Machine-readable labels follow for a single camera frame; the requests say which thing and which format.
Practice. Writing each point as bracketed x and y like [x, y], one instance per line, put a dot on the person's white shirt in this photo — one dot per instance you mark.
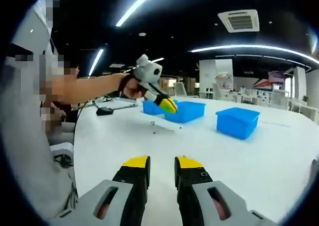
[25, 148]

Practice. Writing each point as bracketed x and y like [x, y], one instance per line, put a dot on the white laptop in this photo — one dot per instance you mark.
[122, 104]

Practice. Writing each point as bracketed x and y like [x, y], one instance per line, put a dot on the purple wall screen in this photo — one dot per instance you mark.
[275, 76]

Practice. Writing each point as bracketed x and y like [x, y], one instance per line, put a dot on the long ceiling light strip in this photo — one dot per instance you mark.
[96, 61]
[157, 60]
[139, 4]

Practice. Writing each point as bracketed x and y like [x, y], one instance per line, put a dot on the potted green plant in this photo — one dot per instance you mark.
[305, 99]

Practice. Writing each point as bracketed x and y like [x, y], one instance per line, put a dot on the blue plastic bin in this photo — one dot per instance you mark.
[236, 124]
[149, 109]
[189, 111]

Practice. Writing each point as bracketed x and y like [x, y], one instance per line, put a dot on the white office chair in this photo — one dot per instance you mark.
[180, 89]
[216, 90]

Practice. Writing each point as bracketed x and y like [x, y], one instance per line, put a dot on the red blue wall banner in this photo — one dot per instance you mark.
[261, 83]

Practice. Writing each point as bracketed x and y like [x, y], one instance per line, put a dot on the row of white office desks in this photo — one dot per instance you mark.
[261, 99]

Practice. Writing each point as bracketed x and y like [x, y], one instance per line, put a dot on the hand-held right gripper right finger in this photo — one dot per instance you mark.
[194, 178]

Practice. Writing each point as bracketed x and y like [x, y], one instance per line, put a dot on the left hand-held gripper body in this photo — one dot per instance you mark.
[147, 71]

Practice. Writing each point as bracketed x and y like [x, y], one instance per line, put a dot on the brown boxes stack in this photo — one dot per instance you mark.
[167, 82]

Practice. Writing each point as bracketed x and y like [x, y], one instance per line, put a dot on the person's left hand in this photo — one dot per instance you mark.
[130, 86]

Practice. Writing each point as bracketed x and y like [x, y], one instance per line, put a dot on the curved ceiling light strip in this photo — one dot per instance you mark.
[249, 46]

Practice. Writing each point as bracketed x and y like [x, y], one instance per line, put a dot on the white ceiling air vent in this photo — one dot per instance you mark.
[239, 20]

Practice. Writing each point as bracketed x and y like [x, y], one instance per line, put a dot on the black computer mouse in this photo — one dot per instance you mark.
[104, 111]

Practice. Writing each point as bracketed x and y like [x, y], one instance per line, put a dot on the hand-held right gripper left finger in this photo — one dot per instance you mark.
[129, 176]

